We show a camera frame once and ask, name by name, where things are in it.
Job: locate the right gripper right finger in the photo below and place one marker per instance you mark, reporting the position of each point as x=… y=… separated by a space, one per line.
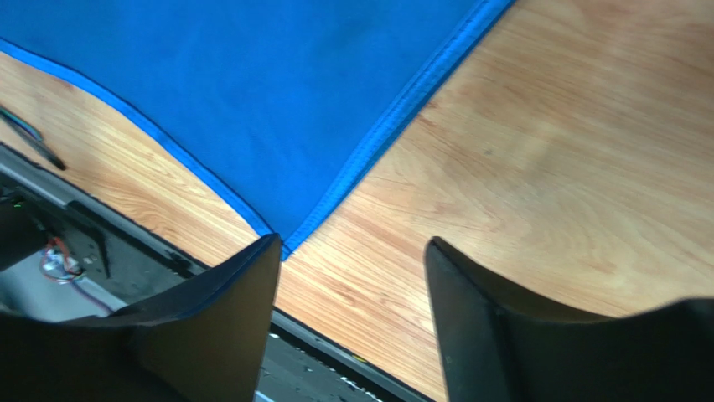
x=499 y=341

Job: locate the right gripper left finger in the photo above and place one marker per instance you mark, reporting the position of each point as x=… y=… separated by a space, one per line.
x=201 y=340

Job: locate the blue cloth napkin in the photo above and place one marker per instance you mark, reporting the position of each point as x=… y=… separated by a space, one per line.
x=280 y=107

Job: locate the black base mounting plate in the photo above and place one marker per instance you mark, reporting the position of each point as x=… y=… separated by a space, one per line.
x=80 y=239

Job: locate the black fork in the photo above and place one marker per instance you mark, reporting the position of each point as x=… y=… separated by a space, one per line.
x=32 y=137

